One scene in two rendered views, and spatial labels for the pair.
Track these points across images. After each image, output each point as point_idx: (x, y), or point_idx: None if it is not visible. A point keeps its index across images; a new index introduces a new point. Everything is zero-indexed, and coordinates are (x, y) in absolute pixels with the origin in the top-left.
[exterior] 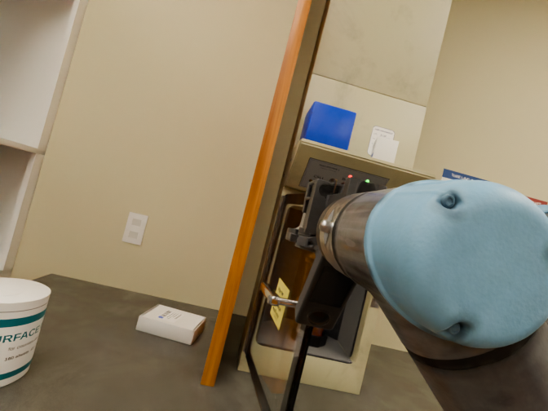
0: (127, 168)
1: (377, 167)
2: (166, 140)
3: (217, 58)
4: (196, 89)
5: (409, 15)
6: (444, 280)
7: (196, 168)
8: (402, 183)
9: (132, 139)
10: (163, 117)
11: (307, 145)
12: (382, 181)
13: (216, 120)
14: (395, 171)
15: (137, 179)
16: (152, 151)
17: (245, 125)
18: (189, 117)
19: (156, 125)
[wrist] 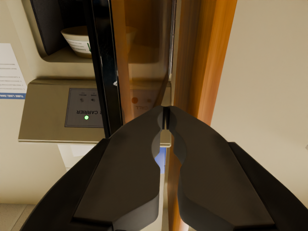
0: (299, 35)
1: (82, 137)
2: (260, 68)
3: (221, 131)
4: (235, 110)
5: None
6: None
7: (235, 50)
8: (48, 124)
9: (290, 61)
10: (262, 85)
11: (163, 142)
12: (70, 122)
13: (219, 92)
14: (61, 137)
15: (291, 26)
16: (273, 56)
17: None
18: (240, 90)
19: (268, 77)
